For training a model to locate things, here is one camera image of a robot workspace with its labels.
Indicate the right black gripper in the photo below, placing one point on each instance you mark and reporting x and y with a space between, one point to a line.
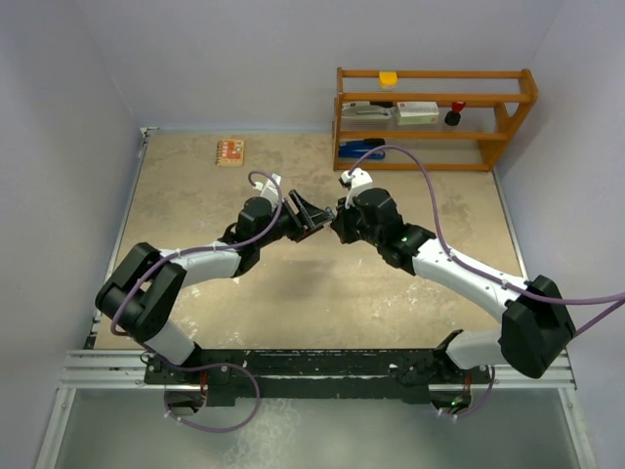
341 224

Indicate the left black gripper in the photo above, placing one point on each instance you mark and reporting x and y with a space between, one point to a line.
314 217

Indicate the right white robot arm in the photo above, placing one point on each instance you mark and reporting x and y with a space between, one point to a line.
534 327

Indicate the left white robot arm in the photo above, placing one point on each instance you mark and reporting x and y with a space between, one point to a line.
140 294

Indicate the blue stapler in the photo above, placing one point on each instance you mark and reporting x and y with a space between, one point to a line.
355 149

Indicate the small spiral notebook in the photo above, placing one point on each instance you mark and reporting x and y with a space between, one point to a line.
230 153

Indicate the white stapler on shelf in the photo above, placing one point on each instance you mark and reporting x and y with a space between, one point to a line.
367 110

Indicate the white cardboard box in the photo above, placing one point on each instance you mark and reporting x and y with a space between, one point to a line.
416 113

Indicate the wooden shelf rack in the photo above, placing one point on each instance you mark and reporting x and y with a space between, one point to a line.
471 116

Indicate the yellow block on shelf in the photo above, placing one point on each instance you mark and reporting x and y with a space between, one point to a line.
387 79

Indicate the red black stamp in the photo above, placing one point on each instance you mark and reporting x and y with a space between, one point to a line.
453 116

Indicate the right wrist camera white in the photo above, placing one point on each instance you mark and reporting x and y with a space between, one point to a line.
356 181

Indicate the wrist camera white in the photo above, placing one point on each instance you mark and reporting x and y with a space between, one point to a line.
356 181
269 189

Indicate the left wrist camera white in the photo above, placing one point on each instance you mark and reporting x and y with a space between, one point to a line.
269 189

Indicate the black base frame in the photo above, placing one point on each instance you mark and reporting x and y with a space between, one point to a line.
220 377

